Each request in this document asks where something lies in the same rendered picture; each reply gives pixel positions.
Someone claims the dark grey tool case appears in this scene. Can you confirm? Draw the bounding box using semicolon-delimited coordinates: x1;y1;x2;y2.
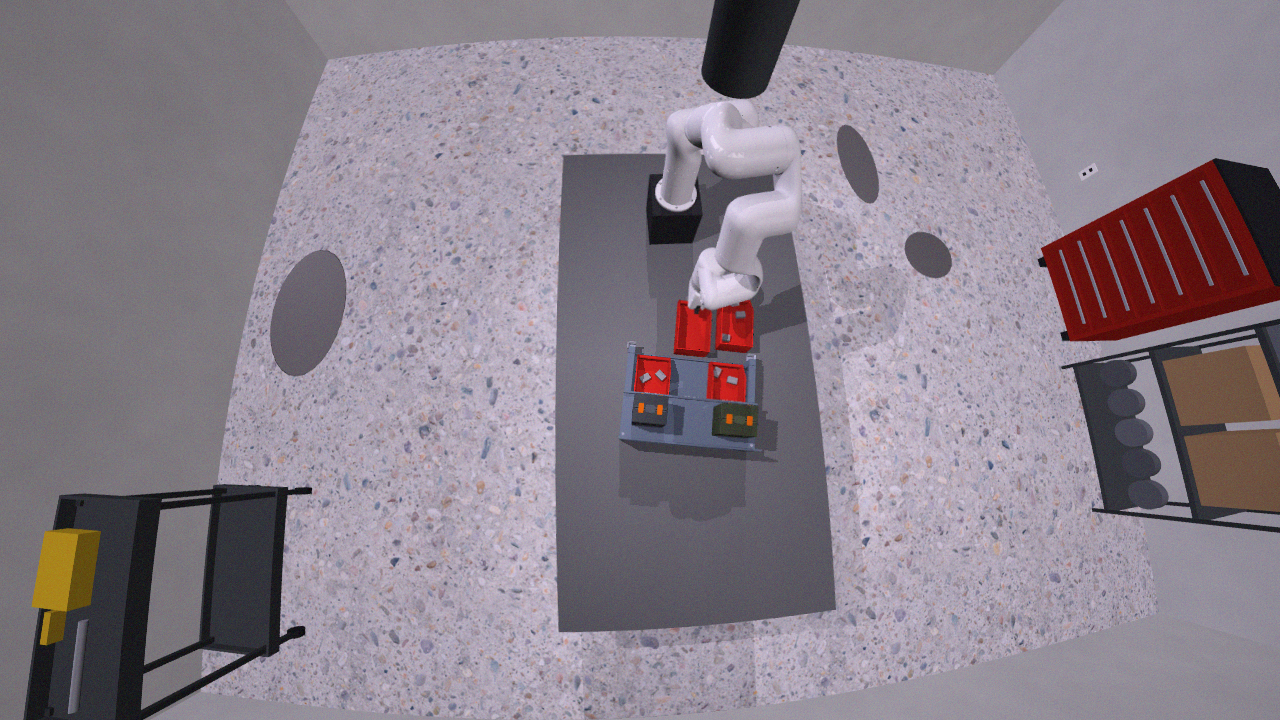
632;393;668;425

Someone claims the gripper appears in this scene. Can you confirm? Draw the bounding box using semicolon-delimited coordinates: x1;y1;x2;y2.
689;284;705;314

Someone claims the red bin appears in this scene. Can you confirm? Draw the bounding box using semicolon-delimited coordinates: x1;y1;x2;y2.
675;300;712;357
634;354;671;395
707;361;746;402
716;300;754;354

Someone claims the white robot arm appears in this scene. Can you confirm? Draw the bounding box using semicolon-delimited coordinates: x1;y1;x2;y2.
655;100;803;310

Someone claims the dark green tool case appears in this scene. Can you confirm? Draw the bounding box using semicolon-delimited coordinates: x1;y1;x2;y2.
712;404;758;438

